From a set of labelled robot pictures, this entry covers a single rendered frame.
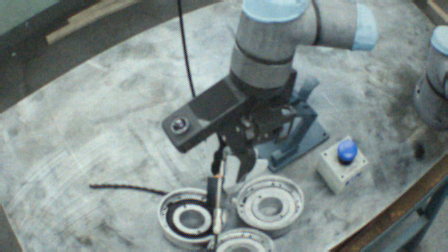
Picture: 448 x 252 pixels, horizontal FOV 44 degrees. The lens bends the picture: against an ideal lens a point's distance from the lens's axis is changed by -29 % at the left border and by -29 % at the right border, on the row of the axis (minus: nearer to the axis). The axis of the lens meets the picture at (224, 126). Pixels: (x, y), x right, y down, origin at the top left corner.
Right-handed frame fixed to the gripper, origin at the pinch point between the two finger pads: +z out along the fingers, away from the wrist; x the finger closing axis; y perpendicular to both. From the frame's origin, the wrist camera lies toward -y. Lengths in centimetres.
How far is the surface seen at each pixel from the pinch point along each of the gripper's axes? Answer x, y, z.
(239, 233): -6.5, 0.8, 6.7
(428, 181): -11, 62, 27
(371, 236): -13, 38, 30
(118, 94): 29.8, -0.8, 10.2
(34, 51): 143, 12, 90
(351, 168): -7.0, 22.2, 2.2
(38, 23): 156, 17, 85
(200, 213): 0.0, -1.9, 7.5
